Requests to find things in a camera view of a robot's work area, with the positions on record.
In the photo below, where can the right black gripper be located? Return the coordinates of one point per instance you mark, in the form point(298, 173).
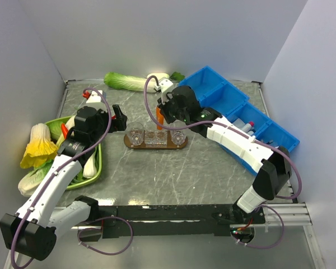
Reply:
point(163, 109)

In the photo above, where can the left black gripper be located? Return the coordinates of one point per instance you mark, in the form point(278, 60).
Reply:
point(119, 123)

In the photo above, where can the orange toothpaste tube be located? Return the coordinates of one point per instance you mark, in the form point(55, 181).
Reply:
point(160, 118)

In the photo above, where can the clear plastic cup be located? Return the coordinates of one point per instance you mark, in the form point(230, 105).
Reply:
point(135, 133)
point(178, 136)

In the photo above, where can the clear acrylic toothbrush holder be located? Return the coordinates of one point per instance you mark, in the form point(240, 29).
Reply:
point(155, 139)

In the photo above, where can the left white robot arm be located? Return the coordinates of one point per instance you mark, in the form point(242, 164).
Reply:
point(33, 230)

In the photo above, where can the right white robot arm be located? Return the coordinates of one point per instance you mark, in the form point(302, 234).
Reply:
point(270, 164)

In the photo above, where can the brown oval wooden tray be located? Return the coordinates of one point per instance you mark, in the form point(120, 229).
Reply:
point(170, 145)

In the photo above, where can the large white toothpaste tube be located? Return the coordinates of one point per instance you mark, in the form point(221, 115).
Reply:
point(239, 123)

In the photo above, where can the white radish with leaves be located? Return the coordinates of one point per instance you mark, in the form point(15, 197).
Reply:
point(175, 76)

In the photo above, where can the green plastic basket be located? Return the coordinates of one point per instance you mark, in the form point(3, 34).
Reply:
point(78, 181)

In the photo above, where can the green napa cabbage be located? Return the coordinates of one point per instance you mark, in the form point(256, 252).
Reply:
point(124, 82)

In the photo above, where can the white corn cob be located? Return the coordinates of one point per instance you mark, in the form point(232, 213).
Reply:
point(69, 124)

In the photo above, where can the orange carrot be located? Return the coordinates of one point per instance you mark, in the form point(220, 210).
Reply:
point(64, 130)

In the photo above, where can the blue compartment bin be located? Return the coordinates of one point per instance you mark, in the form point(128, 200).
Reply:
point(212, 90)

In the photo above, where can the bok choy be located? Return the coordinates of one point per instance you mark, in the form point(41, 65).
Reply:
point(90, 169)

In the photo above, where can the yellow white cabbage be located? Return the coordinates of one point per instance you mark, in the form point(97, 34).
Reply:
point(40, 148)

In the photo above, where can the pale green cabbage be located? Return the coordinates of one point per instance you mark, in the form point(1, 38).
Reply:
point(29, 183)

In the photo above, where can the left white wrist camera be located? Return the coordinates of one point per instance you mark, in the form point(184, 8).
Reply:
point(94, 96)

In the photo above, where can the black base frame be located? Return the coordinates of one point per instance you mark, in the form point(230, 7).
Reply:
point(159, 220)

